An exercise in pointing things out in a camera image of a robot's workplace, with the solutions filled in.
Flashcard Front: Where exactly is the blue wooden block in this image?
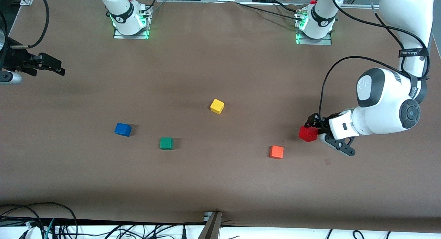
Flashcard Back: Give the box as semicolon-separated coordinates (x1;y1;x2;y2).
114;123;132;137

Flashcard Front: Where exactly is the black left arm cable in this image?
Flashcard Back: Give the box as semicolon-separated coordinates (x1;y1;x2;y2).
319;0;431;121

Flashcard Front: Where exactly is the long black table cable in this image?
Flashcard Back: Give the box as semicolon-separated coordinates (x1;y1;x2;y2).
236;1;304;20

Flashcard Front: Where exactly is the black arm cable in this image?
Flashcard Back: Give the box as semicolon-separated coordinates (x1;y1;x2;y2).
319;0;431;121
0;0;50;48

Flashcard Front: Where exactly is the teal cable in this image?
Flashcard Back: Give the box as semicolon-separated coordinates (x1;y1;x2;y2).
43;218;55;239

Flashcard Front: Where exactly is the red wooden block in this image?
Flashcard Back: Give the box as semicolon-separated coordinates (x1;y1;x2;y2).
298;125;318;143

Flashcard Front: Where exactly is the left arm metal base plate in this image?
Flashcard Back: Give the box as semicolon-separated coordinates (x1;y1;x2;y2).
296;8;333;45

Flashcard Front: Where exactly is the looping black floor cable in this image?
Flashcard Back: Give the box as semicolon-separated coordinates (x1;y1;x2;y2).
0;202;78;239

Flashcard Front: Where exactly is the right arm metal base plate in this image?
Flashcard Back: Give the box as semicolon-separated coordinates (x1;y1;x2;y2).
113;7;151;40

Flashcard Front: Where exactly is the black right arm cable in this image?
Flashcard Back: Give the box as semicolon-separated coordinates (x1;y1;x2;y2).
0;0;50;48

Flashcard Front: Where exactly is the yellow wooden block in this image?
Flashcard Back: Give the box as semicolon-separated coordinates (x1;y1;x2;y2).
210;98;225;115

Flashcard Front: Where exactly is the short black table cable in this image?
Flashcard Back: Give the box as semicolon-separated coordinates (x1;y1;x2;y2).
274;1;300;13

